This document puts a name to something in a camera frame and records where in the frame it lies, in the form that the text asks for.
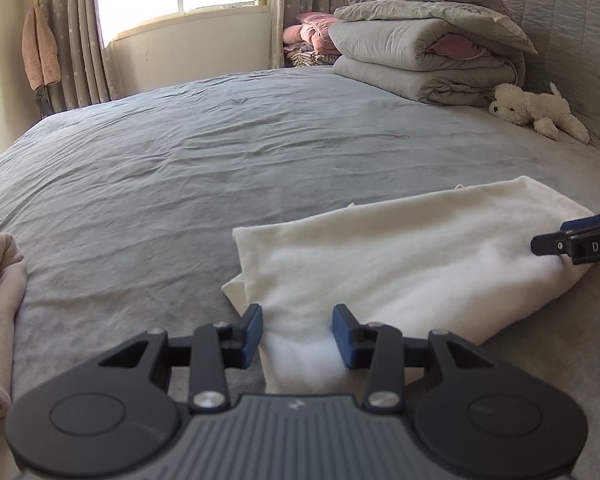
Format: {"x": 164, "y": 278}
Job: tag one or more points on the folded beige garment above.
{"x": 0, "y": 310}

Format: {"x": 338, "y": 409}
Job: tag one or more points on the pink hanging jacket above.
{"x": 40, "y": 50}

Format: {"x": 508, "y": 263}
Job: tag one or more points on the white printed sweatshirt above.
{"x": 405, "y": 270}

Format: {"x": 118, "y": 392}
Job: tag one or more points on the dusty pink velvet pillow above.
{"x": 320, "y": 30}

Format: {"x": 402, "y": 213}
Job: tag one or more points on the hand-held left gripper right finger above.
{"x": 341, "y": 330}

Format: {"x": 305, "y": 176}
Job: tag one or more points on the light pink pillow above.
{"x": 291, "y": 37}

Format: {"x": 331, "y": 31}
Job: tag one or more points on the grey bed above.
{"x": 205, "y": 160}

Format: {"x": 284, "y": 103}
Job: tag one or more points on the white plush toy dog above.
{"x": 520, "y": 105}

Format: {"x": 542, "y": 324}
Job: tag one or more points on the grey quilted headboard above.
{"x": 570, "y": 35}

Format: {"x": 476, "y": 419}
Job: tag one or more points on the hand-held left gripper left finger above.
{"x": 254, "y": 325}

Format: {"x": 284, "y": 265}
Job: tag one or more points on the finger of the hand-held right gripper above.
{"x": 580, "y": 247}
{"x": 580, "y": 223}

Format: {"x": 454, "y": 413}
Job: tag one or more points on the dark hanging bag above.
{"x": 42, "y": 102}

